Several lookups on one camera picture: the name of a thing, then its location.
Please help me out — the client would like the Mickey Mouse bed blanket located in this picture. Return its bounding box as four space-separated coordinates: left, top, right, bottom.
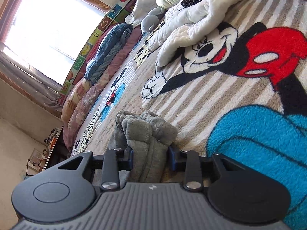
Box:
70 0 306 229

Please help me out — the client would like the grey fleece garment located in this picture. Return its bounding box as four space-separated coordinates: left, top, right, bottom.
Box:
107 111 178 187

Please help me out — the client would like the cluttered side shelf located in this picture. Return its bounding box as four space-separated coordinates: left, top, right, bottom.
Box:
25 127 70 179

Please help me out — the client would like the wooden framed window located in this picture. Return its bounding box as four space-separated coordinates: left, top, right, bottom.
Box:
1 0 108 116

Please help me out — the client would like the pink floral quilt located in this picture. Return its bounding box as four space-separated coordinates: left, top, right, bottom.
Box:
63 26 141 150

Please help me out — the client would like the blue folded quilt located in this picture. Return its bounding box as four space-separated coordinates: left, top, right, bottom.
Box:
84 23 133 83

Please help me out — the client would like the colourful alphabet foam mat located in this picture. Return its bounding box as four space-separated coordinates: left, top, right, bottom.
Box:
56 0 136 106

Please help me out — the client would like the orange patterned pillow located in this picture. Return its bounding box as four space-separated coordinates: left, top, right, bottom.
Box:
61 78 91 125

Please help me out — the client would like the grey plush toy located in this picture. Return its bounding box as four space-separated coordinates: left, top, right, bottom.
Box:
140 7 167 33

